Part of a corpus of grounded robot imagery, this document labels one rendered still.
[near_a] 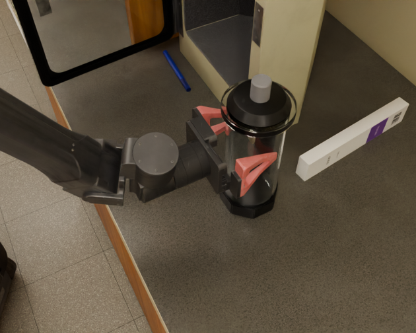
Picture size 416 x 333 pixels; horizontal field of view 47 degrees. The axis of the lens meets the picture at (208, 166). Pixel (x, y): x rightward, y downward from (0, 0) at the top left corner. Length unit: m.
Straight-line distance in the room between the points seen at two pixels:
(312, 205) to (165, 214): 0.26
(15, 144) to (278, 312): 0.45
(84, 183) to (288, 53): 0.41
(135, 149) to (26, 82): 2.07
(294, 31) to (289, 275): 0.39
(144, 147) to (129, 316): 1.24
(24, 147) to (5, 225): 1.53
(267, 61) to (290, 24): 0.07
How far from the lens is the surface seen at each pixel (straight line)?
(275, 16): 0.76
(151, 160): 0.59
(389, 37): 1.20
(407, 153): 0.99
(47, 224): 2.03
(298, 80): 0.89
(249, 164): 0.66
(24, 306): 1.89
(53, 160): 0.59
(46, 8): 0.91
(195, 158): 0.67
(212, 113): 0.72
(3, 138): 0.55
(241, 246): 0.80
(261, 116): 0.65
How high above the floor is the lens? 1.64
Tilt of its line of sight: 52 degrees down
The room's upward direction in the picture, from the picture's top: straight up
